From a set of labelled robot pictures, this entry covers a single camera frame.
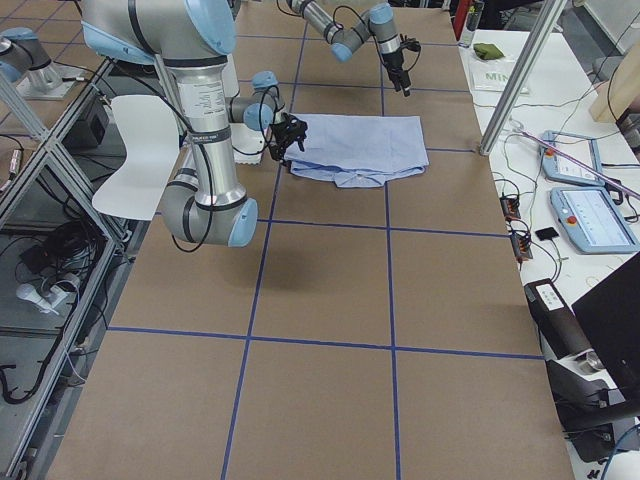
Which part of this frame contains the far blue teach pendant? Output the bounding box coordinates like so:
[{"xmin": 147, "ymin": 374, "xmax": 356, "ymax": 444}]
[{"xmin": 539, "ymin": 130, "xmax": 606, "ymax": 188}]

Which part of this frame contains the near blue teach pendant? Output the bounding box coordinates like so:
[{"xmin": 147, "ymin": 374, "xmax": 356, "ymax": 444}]
[{"xmin": 549, "ymin": 186, "xmax": 639, "ymax": 254}]

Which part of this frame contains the light blue striped shirt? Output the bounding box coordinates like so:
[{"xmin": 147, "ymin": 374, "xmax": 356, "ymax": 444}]
[{"xmin": 285, "ymin": 114, "xmax": 429, "ymax": 188}]

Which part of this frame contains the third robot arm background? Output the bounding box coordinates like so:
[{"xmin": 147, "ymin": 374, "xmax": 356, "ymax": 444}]
[{"xmin": 1, "ymin": 27, "xmax": 51, "ymax": 83}]

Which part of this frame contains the black laptop screen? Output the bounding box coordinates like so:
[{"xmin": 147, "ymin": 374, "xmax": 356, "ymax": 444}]
[{"xmin": 572, "ymin": 255, "xmax": 639, "ymax": 398}]

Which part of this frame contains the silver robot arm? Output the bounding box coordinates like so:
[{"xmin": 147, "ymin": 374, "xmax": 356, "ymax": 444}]
[
  {"xmin": 287, "ymin": 1, "xmax": 421, "ymax": 97},
  {"xmin": 82, "ymin": 1, "xmax": 307, "ymax": 247}
]

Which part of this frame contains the brown paper table mat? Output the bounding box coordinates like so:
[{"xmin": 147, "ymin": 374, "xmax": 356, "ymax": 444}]
[{"xmin": 48, "ymin": 2, "xmax": 573, "ymax": 479}]

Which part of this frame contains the aluminium frame post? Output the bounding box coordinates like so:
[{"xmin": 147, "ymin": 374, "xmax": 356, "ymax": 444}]
[{"xmin": 478, "ymin": 0, "xmax": 566, "ymax": 156}]

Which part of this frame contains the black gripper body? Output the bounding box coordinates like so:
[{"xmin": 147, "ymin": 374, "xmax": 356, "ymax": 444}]
[
  {"xmin": 268, "ymin": 112, "xmax": 308, "ymax": 161},
  {"xmin": 382, "ymin": 34, "xmax": 421, "ymax": 90}
]

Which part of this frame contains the white curved plastic sheet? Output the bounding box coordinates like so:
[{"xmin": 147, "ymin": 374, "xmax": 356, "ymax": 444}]
[{"xmin": 92, "ymin": 95, "xmax": 180, "ymax": 221}]

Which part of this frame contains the white MINI paper bag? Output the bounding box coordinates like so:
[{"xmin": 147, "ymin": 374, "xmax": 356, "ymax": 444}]
[{"xmin": 468, "ymin": 56, "xmax": 516, "ymax": 92}]

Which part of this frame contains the green cloth pouch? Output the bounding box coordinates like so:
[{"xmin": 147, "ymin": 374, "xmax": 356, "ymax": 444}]
[{"xmin": 473, "ymin": 43, "xmax": 505, "ymax": 61}]

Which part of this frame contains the blue teach pendant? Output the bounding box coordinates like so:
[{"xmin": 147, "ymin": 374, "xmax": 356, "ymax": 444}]
[
  {"xmin": 539, "ymin": 130, "xmax": 606, "ymax": 188},
  {"xmin": 549, "ymin": 186, "xmax": 639, "ymax": 254}
]

